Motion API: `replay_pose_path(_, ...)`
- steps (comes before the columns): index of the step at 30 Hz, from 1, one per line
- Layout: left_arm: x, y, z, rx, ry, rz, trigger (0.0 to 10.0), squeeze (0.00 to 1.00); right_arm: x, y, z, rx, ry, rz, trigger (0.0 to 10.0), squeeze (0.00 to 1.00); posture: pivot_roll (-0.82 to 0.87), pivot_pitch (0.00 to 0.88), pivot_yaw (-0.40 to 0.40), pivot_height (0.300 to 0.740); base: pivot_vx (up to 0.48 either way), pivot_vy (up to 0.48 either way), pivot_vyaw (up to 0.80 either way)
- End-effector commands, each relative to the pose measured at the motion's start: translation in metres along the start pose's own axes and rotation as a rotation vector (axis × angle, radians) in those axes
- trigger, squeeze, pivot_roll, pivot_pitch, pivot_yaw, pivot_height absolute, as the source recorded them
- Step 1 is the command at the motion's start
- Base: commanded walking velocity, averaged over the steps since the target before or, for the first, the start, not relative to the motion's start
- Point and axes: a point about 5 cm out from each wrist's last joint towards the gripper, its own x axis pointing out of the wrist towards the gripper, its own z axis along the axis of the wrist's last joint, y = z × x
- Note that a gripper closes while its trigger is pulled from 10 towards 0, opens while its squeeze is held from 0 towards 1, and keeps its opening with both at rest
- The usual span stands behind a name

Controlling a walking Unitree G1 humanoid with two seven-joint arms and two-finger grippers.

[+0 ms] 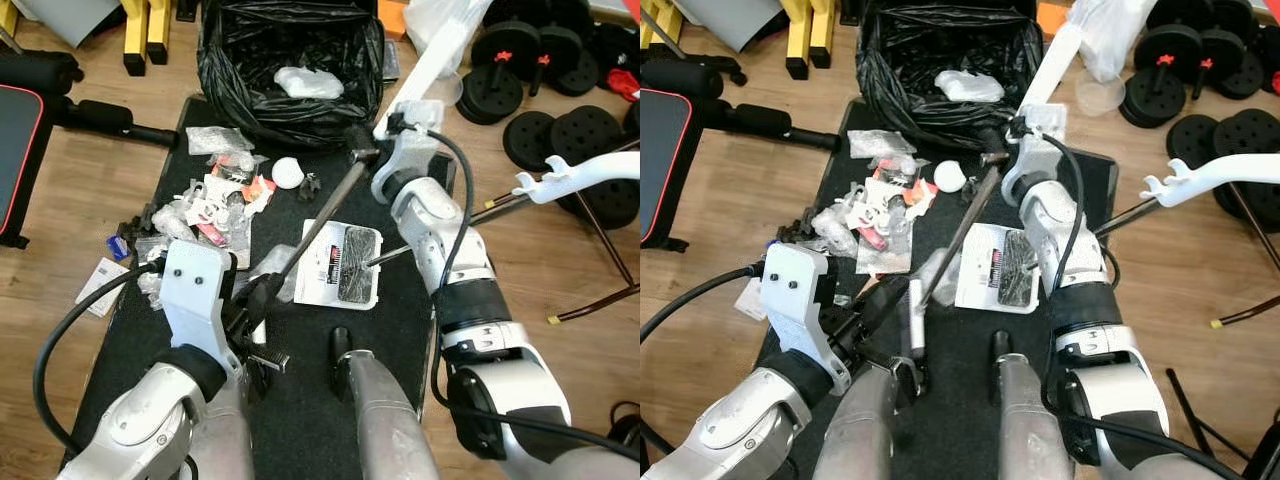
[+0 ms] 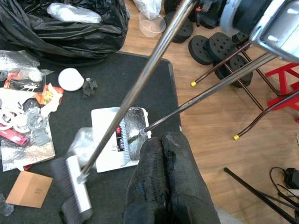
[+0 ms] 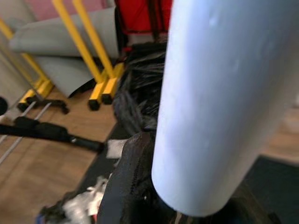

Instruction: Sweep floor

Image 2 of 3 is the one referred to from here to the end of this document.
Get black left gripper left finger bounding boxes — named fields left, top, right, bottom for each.
left=122, top=137, right=172, bottom=224

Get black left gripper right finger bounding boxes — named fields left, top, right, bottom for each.
left=161, top=131, right=221, bottom=224

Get broom with steel pole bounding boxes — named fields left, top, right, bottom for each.
left=51, top=0, right=198, bottom=224

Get white dustpan with steel pole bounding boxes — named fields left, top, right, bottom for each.
left=91, top=53, right=278, bottom=173

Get thin black rod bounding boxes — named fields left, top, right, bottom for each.
left=223, top=167, right=299, bottom=224

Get red table brown legs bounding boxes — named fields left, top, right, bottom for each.
left=190, top=42, right=299, bottom=141

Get clear plastic bag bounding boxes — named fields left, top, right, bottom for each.
left=67, top=126, right=100, bottom=170

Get black crumpled scrap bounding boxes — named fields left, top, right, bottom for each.
left=81, top=78, right=99, bottom=98

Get brown cardboard piece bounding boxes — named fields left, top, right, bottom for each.
left=5, top=170, right=54, bottom=209

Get white round lid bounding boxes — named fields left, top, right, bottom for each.
left=57, top=67, right=85, bottom=92

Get orange snack pouch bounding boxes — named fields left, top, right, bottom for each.
left=37, top=84, right=65, bottom=117

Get black weight plate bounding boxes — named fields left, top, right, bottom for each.
left=214, top=54, right=254, bottom=89
left=231, top=30, right=250, bottom=46
left=171, top=17, right=194, bottom=44
left=205, top=31, right=238, bottom=63
left=188, top=35, right=214, bottom=66

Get maroon packet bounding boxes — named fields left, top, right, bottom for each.
left=0, top=129, right=30, bottom=147

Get bubble wrap lump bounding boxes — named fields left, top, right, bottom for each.
left=0, top=193, right=15, bottom=217

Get clear plastic cup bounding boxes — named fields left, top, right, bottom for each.
left=138, top=9, right=167, bottom=38

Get black trash bag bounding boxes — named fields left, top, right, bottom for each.
left=0, top=0, right=131, bottom=67

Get red printed package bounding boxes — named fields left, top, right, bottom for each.
left=3, top=72, right=46, bottom=94

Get crumpled clear plastic wrap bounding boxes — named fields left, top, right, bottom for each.
left=0, top=49, right=42, bottom=81

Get white plastic bag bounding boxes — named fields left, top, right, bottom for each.
left=132, top=0, right=163, bottom=21

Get bubble wrap packet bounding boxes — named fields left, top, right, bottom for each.
left=46, top=2, right=103, bottom=24

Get black power adapter with cable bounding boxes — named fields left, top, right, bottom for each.
left=270, top=167, right=299, bottom=194

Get grey plastic ring holder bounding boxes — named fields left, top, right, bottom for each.
left=26, top=111, right=51, bottom=147

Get white plastic ring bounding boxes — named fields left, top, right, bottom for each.
left=0, top=109, right=16, bottom=126
left=13, top=114, right=31, bottom=133

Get red metal frame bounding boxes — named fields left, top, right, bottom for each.
left=265, top=62, right=299, bottom=123

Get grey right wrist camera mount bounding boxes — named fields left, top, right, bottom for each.
left=249, top=0, right=299, bottom=63

